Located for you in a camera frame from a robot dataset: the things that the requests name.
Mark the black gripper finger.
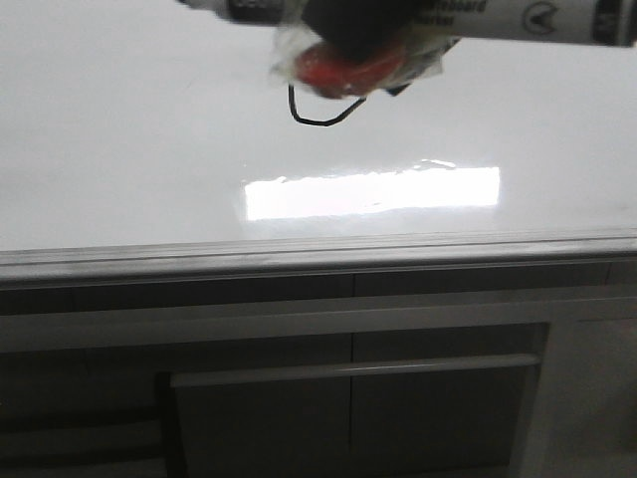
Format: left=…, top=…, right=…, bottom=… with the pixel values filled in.
left=303, top=0, right=423, bottom=61

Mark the black whiteboard marker with tape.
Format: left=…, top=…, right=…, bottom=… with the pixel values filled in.
left=185, top=1, right=636, bottom=99

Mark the white whiteboard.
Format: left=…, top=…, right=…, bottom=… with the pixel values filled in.
left=1, top=1, right=636, bottom=283

